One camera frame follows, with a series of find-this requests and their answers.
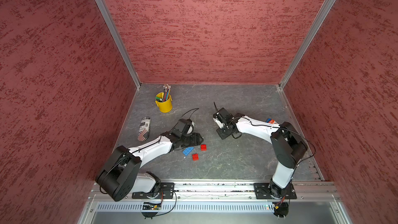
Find light blue long lego brick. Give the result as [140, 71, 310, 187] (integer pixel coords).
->
[182, 147, 194, 156]

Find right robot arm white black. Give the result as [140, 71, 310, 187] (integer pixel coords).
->
[213, 113, 308, 199]

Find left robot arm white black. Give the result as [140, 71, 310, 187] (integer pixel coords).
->
[95, 132, 204, 201]

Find yellow pencil cup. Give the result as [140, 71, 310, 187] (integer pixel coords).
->
[155, 92, 173, 113]

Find coloured pencils in cup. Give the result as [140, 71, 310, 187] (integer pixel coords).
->
[162, 84, 171, 102]

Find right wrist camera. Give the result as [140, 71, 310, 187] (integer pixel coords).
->
[213, 108, 233, 129]

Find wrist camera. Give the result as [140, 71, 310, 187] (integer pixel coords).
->
[172, 119, 194, 138]
[213, 108, 233, 129]

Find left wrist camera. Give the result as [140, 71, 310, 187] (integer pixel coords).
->
[172, 119, 194, 138]

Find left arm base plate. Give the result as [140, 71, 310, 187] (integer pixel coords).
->
[132, 183, 175, 200]

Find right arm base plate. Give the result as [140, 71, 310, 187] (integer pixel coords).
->
[254, 183, 297, 201]

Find aluminium front rail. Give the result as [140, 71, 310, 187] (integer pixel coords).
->
[88, 179, 341, 202]

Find perforated cable duct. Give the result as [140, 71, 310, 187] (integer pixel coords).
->
[95, 202, 274, 214]

